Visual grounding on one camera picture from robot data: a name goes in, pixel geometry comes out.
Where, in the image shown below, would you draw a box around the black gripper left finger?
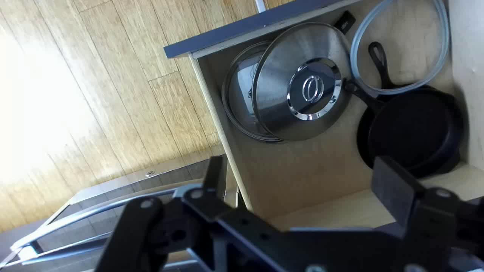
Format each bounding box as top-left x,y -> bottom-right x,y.
203,156 -> 227,194

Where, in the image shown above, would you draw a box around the small black skillet handle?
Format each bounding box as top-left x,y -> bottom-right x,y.
368,43 -> 394,90

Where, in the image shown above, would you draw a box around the stainless steel pot lid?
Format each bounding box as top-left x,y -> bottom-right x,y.
253,22 -> 351,141

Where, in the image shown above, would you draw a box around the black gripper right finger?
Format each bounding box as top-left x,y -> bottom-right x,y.
371,156 -> 427,238

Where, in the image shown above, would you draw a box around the black cast iron skillet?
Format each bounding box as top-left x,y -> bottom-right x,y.
348,84 -> 465,177

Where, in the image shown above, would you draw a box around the grey silicone ring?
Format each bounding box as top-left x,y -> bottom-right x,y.
348,0 -> 451,99

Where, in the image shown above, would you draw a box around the light wooden kitchen drawer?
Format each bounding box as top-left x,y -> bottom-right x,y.
165,0 -> 484,230

